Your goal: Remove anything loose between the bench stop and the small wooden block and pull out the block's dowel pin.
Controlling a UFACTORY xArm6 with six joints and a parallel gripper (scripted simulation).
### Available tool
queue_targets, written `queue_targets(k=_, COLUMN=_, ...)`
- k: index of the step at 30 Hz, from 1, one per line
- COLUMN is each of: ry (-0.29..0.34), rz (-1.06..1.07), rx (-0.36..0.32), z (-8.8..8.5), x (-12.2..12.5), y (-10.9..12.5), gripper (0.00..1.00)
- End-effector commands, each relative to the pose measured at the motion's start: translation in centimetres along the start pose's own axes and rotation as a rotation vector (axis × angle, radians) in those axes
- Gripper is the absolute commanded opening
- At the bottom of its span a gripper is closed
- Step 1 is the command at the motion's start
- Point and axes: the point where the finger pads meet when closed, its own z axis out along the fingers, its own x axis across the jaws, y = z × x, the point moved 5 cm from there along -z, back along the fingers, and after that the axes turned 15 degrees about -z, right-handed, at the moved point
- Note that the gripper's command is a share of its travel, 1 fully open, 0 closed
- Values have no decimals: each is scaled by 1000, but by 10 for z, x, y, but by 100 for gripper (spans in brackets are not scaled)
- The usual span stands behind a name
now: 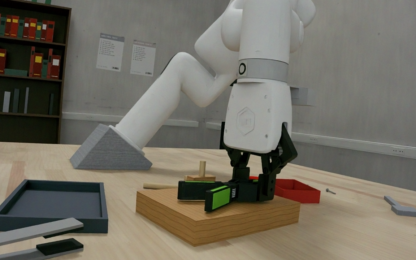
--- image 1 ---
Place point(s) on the light wooden dowel pin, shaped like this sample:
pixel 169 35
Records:
pixel 202 168

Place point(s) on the red shallow tray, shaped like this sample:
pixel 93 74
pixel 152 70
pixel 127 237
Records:
pixel 296 191

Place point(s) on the small light wooden block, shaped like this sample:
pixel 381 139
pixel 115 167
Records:
pixel 207 177

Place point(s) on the beige cylindrical rod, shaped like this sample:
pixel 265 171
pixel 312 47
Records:
pixel 151 185

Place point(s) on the flat wooden board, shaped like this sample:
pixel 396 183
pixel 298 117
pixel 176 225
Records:
pixel 187 220

